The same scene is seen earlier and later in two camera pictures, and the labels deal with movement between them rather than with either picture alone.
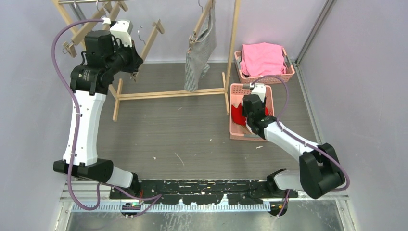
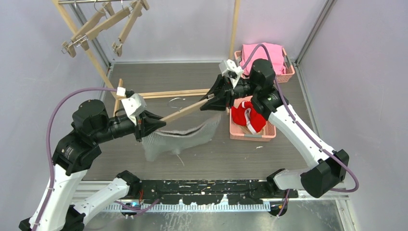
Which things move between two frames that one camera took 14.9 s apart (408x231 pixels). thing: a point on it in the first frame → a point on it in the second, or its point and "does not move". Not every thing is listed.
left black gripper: [135, 59] → [150, 122]
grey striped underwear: [197, 62] → [157, 144]
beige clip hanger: [193, 37] → [186, 109]
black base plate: [193, 191] does not move
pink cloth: [262, 58] does not move
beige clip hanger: [157, 26] → [136, 12]
